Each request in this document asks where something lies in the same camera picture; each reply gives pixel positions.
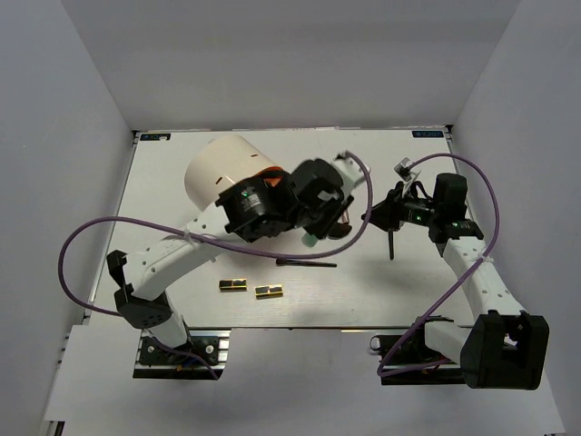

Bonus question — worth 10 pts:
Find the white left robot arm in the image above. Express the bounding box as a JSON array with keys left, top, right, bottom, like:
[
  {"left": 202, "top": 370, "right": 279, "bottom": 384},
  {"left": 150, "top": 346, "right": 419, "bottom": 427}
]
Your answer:
[{"left": 107, "top": 153, "right": 371, "bottom": 362}]

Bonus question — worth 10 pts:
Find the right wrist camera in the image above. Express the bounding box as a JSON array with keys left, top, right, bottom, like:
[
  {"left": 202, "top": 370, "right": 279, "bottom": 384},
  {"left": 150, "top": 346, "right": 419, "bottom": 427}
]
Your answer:
[{"left": 394, "top": 157, "right": 419, "bottom": 183}]

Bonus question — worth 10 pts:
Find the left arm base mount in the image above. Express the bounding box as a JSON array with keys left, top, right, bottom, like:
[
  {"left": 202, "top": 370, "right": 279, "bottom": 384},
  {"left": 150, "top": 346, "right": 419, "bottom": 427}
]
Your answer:
[{"left": 133, "top": 328, "right": 231, "bottom": 381}]

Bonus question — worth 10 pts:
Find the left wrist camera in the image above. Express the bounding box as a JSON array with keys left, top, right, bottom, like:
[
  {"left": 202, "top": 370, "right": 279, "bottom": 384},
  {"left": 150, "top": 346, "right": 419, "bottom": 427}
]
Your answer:
[{"left": 331, "top": 152, "right": 369, "bottom": 185}]

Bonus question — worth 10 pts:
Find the cream cylindrical drawer organizer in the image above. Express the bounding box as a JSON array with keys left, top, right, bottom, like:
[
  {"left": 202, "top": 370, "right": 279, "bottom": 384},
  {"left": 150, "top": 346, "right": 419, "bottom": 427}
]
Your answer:
[{"left": 184, "top": 134, "right": 281, "bottom": 211}]

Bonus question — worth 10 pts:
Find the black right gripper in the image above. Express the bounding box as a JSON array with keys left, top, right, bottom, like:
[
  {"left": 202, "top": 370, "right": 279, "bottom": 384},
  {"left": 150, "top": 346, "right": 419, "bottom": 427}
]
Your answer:
[{"left": 361, "top": 181, "right": 440, "bottom": 232}]

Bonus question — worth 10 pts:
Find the green white cosmetic tube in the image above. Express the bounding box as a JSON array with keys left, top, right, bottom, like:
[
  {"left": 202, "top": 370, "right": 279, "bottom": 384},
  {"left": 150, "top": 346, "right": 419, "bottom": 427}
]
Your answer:
[{"left": 301, "top": 233, "right": 319, "bottom": 248}]

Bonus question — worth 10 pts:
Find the thin black makeup brush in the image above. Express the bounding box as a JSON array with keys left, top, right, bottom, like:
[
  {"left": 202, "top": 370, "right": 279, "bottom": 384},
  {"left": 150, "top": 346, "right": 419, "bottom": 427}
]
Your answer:
[{"left": 275, "top": 258, "right": 338, "bottom": 268}]

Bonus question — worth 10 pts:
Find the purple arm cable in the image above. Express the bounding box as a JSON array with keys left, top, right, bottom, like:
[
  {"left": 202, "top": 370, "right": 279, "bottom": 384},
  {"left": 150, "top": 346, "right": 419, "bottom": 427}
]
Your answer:
[
  {"left": 57, "top": 152, "right": 374, "bottom": 381},
  {"left": 375, "top": 153, "right": 500, "bottom": 378}
]

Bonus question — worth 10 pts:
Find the right blue table sticker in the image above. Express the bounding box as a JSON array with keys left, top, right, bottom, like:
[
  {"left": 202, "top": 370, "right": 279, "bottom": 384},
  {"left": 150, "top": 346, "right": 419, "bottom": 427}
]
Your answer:
[{"left": 411, "top": 130, "right": 445, "bottom": 138}]

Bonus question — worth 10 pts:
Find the orange top drawer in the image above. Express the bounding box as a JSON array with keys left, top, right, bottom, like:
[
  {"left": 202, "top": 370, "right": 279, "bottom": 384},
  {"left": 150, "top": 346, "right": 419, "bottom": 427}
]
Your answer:
[{"left": 253, "top": 166, "right": 289, "bottom": 189}]

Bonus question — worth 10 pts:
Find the left blue table sticker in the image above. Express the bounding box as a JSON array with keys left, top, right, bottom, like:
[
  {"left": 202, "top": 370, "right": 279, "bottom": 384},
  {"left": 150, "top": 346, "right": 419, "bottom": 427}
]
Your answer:
[{"left": 140, "top": 133, "right": 172, "bottom": 141}]

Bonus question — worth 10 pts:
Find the blue table sticker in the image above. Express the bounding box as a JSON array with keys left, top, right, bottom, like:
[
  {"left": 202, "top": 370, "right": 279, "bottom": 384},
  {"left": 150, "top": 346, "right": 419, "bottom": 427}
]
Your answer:
[
  {"left": 140, "top": 133, "right": 172, "bottom": 141},
  {"left": 411, "top": 130, "right": 445, "bottom": 138}
]

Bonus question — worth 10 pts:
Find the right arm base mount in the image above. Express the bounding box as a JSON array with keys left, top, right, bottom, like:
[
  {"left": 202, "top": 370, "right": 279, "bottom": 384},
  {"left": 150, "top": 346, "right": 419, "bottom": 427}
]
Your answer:
[{"left": 369, "top": 329, "right": 465, "bottom": 386}]

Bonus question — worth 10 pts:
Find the black gold lipstick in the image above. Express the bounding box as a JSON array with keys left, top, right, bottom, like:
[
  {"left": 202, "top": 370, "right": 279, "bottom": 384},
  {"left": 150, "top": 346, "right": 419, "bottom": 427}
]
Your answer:
[
  {"left": 219, "top": 279, "right": 247, "bottom": 292},
  {"left": 255, "top": 284, "right": 283, "bottom": 299}
]

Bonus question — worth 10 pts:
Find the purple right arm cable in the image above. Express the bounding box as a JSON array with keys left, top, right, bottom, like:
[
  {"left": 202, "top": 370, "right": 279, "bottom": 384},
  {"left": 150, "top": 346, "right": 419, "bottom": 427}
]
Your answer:
[{"left": 375, "top": 153, "right": 500, "bottom": 378}]

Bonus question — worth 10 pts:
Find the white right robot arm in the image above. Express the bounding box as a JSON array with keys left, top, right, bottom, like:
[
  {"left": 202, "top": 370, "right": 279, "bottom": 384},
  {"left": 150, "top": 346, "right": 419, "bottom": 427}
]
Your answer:
[{"left": 370, "top": 173, "right": 549, "bottom": 391}]

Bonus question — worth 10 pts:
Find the black fan makeup brush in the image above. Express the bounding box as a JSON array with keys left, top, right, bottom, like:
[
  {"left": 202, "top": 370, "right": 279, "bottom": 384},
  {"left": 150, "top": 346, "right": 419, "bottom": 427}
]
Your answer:
[{"left": 328, "top": 223, "right": 352, "bottom": 240}]

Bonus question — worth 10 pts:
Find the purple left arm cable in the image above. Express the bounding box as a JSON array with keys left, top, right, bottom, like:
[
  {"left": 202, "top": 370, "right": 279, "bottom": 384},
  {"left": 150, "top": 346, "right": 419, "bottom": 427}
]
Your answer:
[{"left": 57, "top": 152, "right": 374, "bottom": 381}]

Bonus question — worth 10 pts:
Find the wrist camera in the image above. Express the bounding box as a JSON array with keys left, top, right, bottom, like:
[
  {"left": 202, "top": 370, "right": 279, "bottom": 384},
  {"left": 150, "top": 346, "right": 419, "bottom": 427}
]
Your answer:
[
  {"left": 394, "top": 157, "right": 419, "bottom": 183},
  {"left": 331, "top": 152, "right": 369, "bottom": 185}
]

